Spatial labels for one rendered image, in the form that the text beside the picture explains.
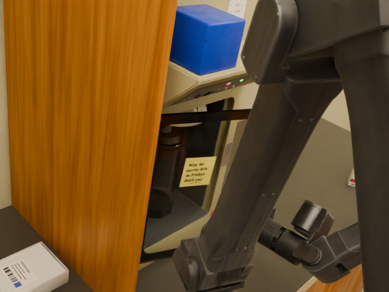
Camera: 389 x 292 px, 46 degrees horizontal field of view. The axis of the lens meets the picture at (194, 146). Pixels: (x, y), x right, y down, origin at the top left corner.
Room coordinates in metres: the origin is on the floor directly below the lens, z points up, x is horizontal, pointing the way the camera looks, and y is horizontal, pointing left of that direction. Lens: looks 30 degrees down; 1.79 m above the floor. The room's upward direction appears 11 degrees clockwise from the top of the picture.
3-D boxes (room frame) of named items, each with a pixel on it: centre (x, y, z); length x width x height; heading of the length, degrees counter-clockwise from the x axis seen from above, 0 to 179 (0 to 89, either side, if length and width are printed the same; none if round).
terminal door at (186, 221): (0.87, -0.04, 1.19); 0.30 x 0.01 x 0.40; 121
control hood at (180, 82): (0.88, -0.04, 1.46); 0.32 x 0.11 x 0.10; 142
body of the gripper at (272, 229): (0.76, -0.19, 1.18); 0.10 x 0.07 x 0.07; 143
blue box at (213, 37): (0.80, 0.02, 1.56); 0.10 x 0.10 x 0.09; 52
